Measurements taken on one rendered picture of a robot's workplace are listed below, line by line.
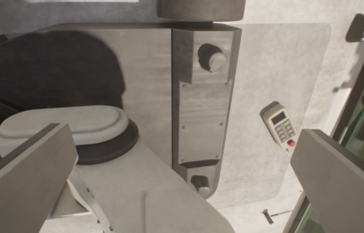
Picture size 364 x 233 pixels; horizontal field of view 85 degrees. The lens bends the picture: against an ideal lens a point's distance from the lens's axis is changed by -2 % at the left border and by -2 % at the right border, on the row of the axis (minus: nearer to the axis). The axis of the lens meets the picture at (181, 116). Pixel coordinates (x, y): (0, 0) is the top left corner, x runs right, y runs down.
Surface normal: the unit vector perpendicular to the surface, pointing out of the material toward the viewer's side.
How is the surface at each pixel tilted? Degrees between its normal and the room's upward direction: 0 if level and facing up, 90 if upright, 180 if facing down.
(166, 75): 0
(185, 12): 30
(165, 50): 0
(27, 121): 90
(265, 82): 0
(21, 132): 45
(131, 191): 90
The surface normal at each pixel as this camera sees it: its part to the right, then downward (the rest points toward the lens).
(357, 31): -0.88, 0.10
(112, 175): 0.02, -0.87
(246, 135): 0.19, 0.49
